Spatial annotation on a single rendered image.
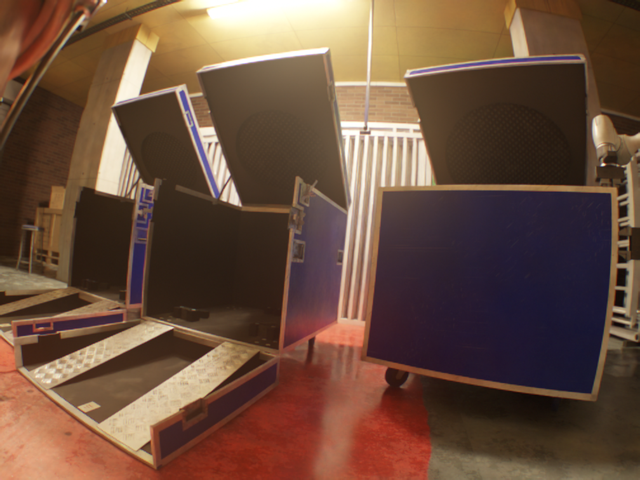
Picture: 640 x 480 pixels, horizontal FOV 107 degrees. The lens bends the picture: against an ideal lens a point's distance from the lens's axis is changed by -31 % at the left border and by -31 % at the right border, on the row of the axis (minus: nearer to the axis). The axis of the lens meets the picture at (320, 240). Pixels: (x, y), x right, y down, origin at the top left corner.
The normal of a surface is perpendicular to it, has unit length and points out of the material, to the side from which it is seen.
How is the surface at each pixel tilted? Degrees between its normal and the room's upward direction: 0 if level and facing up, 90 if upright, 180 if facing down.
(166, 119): 136
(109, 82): 90
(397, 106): 90
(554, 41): 90
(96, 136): 90
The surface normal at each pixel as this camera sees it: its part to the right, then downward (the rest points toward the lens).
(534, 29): -0.24, -0.08
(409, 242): -0.58, -0.11
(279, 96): -0.27, 0.68
